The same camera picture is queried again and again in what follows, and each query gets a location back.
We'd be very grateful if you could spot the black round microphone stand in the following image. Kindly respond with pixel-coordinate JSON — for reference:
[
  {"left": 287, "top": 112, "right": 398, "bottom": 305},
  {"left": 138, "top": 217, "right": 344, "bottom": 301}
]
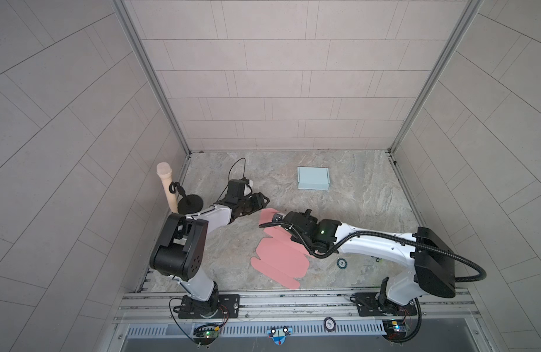
[{"left": 168, "top": 181, "right": 204, "bottom": 215}]

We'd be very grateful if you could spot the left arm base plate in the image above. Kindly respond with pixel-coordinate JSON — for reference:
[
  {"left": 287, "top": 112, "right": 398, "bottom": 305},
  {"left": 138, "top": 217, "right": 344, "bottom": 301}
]
[{"left": 172, "top": 294, "right": 241, "bottom": 319}]

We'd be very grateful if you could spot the right green circuit board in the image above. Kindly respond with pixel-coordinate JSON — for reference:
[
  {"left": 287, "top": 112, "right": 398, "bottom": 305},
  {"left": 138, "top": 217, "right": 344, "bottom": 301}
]
[{"left": 382, "top": 321, "right": 408, "bottom": 340}]

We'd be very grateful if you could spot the beige wooden microphone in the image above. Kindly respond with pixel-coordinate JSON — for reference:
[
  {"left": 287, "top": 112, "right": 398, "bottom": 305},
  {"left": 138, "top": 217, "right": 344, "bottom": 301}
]
[{"left": 156, "top": 162, "right": 178, "bottom": 213}]

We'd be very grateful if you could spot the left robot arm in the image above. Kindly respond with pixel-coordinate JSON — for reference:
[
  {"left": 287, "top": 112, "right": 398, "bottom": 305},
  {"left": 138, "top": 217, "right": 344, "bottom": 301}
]
[{"left": 149, "top": 177, "right": 270, "bottom": 318}]

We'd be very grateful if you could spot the left green circuit board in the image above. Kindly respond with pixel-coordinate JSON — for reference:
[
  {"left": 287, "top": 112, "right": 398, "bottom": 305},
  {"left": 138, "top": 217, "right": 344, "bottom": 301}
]
[{"left": 193, "top": 324, "right": 222, "bottom": 345}]

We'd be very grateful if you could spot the black corrugated cable conduit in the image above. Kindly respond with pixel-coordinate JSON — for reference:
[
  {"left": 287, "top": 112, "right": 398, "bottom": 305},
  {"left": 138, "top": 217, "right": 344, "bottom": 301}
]
[{"left": 258, "top": 219, "right": 487, "bottom": 283}]

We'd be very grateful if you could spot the aluminium mounting rail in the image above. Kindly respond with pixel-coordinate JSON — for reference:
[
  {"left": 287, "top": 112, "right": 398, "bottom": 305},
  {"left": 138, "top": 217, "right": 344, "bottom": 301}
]
[{"left": 112, "top": 287, "right": 481, "bottom": 324}]

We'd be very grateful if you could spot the pink paper box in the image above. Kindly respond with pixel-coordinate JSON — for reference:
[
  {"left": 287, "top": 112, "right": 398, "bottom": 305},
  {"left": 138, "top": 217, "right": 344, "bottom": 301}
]
[{"left": 251, "top": 226, "right": 309, "bottom": 290}]

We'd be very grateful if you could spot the blue sticker with eyes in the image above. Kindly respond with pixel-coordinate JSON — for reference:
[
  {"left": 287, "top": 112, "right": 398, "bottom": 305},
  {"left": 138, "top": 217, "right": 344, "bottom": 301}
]
[{"left": 267, "top": 326, "right": 292, "bottom": 346}]

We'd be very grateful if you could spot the blue poker chip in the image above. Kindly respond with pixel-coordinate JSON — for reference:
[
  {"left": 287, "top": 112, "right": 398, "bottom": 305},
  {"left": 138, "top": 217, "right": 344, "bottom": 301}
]
[{"left": 336, "top": 258, "right": 348, "bottom": 269}]

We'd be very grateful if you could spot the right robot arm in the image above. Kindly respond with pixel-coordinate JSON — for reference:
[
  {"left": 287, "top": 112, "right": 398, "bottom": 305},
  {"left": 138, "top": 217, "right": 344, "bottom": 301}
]
[{"left": 260, "top": 209, "right": 456, "bottom": 315}]

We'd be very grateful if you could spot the green circuit board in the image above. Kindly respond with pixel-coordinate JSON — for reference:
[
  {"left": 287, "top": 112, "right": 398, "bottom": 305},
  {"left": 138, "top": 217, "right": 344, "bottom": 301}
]
[
  {"left": 382, "top": 321, "right": 408, "bottom": 340},
  {"left": 193, "top": 324, "right": 222, "bottom": 345}
]

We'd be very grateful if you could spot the round black white badge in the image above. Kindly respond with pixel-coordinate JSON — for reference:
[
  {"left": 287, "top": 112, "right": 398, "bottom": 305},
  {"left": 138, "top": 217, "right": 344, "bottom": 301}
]
[{"left": 323, "top": 317, "right": 336, "bottom": 332}]

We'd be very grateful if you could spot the light blue paper box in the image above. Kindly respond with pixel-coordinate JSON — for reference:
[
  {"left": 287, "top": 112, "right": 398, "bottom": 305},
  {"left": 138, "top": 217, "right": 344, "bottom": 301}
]
[{"left": 298, "top": 167, "right": 331, "bottom": 191}]

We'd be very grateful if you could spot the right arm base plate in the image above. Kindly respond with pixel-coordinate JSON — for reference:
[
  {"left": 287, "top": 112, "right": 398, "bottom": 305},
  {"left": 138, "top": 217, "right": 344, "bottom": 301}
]
[{"left": 350, "top": 293, "right": 418, "bottom": 318}]

